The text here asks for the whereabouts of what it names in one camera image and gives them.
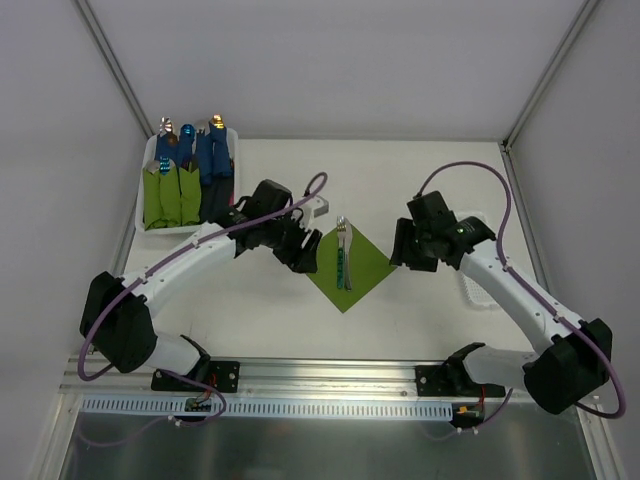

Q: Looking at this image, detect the green paper napkin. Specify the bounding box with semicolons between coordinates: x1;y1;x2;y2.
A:
308;226;395;313

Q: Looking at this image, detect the silver table knife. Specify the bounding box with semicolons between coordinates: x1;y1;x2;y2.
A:
343;226;353;292

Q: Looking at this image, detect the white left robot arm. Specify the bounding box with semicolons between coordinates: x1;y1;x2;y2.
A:
77;180;329;390

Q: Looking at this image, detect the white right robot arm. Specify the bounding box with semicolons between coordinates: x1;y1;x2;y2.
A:
390;191;613;414

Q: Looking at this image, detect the dark rolled napkin bundle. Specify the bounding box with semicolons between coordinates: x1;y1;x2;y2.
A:
199;176;234;222

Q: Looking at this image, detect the green rolled napkin bundle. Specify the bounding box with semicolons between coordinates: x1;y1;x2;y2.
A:
159;156;181;228
178;160;201;226
142;160;162;230

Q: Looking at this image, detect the white perforated utensil tray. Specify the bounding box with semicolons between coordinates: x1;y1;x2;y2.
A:
456;210;499;310

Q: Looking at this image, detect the white bin of rolled napkins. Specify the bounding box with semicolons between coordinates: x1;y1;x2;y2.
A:
134;127;241;236

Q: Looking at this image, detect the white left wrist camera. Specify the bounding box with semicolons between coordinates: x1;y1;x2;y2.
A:
301;195;330;220

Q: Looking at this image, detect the aluminium mounting rail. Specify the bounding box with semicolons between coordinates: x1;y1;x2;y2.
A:
58;355;599;401

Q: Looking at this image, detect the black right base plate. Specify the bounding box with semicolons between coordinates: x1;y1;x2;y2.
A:
414;363;506;398

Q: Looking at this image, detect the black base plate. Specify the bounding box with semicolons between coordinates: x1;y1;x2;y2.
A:
414;363;506;398
151;359;241;393

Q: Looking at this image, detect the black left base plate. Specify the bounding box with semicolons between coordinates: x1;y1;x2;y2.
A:
151;359;241;393

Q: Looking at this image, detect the white slotted cable duct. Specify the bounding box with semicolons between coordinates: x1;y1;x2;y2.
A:
80;395;453;422

